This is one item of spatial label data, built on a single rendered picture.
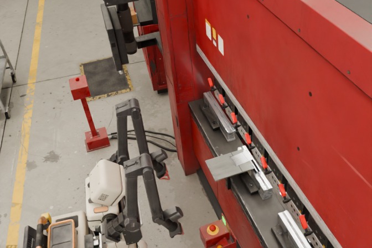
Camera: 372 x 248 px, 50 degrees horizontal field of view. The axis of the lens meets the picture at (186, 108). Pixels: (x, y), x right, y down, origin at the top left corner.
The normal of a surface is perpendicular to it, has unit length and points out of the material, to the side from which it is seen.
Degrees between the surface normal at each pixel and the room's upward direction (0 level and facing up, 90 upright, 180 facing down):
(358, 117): 90
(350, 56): 90
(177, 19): 90
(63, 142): 0
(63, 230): 0
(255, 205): 0
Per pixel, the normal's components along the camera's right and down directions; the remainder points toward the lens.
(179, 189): -0.08, -0.76
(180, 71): 0.32, 0.59
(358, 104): -0.95, 0.26
